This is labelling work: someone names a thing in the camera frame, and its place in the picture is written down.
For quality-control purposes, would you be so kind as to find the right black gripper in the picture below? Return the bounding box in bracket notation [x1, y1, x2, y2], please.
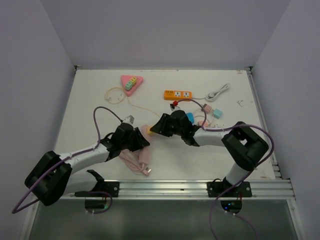
[151, 113, 184, 137]

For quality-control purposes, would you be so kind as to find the pink long power strip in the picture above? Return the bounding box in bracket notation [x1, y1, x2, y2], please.
[138, 125, 152, 165]

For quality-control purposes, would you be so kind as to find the blue plug adapter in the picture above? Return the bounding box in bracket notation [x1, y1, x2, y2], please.
[186, 112, 195, 125]

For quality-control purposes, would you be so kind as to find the orange power strip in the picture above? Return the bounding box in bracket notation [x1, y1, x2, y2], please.
[163, 90, 193, 101]

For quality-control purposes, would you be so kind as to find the peach USB charger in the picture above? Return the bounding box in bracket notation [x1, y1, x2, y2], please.
[197, 120, 210, 127]

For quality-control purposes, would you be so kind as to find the teal plug charger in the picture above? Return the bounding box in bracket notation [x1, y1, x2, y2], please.
[212, 108, 223, 119]

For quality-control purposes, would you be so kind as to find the yellow plug charger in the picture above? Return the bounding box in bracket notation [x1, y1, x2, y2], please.
[146, 126, 153, 135]

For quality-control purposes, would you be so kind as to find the pink plug charger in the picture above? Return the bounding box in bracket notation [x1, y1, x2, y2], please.
[201, 103, 213, 115]

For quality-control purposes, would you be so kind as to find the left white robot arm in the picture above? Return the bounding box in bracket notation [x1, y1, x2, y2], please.
[24, 122, 150, 206]

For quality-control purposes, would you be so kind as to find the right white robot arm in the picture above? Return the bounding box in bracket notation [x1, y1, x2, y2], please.
[150, 110, 269, 197]

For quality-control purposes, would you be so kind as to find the green USB charger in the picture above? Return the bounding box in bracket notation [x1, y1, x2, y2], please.
[125, 81, 134, 91]

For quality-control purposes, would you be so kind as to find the yellow USB charger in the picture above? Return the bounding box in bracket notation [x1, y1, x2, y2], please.
[130, 76, 137, 85]

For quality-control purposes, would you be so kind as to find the pink triangular power strip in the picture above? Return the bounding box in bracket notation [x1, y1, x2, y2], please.
[120, 75, 144, 97]

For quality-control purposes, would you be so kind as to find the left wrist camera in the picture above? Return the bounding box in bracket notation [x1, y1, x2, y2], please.
[122, 115, 135, 125]

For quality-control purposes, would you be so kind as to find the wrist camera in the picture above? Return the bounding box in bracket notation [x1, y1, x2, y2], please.
[122, 115, 135, 125]
[170, 101, 181, 112]

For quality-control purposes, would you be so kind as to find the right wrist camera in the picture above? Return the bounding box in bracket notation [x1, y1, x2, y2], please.
[170, 101, 181, 112]

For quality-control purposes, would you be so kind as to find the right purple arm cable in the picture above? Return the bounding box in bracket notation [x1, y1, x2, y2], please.
[178, 98, 275, 240]

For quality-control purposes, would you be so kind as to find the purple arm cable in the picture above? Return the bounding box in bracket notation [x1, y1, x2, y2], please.
[178, 98, 275, 240]
[11, 106, 128, 215]

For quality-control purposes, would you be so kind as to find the pink thin charging cable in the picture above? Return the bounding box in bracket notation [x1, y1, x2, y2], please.
[193, 114, 218, 127]

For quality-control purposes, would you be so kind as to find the yellow charging cable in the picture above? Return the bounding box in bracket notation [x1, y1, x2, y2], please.
[104, 86, 161, 118]

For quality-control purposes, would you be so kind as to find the white power cord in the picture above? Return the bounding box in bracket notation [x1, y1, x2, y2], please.
[191, 83, 231, 102]

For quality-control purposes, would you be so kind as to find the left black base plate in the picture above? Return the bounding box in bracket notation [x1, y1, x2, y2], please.
[74, 181, 120, 198]

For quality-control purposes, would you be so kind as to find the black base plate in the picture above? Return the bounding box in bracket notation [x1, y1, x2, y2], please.
[206, 178, 253, 198]
[74, 181, 120, 198]

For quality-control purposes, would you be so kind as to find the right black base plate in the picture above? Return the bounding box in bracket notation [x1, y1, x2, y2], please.
[206, 178, 253, 198]

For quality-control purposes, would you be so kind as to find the aluminium rail frame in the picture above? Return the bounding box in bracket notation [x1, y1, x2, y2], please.
[60, 180, 295, 200]

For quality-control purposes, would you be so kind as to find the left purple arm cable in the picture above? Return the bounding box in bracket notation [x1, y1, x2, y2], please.
[11, 106, 128, 215]

